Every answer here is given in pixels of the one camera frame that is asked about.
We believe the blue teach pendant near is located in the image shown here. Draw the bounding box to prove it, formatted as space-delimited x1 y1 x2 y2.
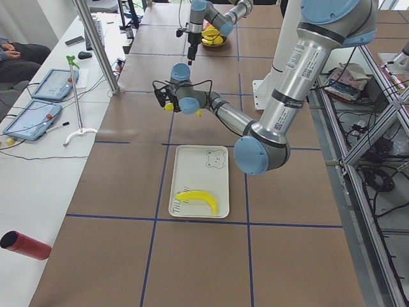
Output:
3 99 62 141

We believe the yellow lemon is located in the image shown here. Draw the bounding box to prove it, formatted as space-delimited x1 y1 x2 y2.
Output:
212 36 224 45

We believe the blue teach pendant far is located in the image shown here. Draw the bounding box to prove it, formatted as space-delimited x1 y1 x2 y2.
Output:
31 68 73 101

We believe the reacher grabber tool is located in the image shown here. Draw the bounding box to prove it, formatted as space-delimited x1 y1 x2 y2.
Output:
63 55 98 147

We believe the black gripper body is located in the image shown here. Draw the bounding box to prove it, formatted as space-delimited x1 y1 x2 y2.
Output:
187 32 201 58

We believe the blue teach pendant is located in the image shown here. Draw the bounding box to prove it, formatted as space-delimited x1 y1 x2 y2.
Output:
3 99 62 141
31 68 73 101

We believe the white rectangular bear plate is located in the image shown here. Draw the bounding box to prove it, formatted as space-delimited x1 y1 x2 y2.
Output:
168 145 229 219

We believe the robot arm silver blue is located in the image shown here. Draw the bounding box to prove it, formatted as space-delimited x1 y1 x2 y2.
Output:
186 0 254 66
166 1 378 175

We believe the red cylinder bottle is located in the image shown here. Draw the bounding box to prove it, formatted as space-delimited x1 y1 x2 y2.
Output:
1 230 52 260

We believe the aluminium frame post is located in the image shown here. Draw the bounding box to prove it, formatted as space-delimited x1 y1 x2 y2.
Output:
72 0 120 95

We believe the person in dark clothes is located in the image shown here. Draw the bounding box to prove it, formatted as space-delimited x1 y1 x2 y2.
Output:
1 37 51 83

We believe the brown wicker basket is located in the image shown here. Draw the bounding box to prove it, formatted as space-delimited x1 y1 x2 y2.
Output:
201 26 228 47

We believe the yellow banana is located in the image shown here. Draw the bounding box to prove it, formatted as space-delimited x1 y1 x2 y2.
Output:
202 26 220 37
164 103 202 118
174 191 218 215

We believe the yellow small cap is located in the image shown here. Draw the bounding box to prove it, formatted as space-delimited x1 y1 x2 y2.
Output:
6 138 15 146

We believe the stack of cloths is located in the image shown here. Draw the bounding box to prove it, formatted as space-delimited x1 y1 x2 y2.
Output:
324 63 371 101

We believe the black smartphone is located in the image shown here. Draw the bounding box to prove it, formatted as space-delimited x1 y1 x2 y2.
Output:
65 36 85 47

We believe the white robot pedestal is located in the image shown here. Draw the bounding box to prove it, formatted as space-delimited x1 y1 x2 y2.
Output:
252 0 301 110

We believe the metal cup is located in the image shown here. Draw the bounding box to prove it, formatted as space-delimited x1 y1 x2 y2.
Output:
125 28 134 39

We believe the black computer mouse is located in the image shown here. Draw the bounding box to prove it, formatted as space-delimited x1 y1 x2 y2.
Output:
77 51 93 59

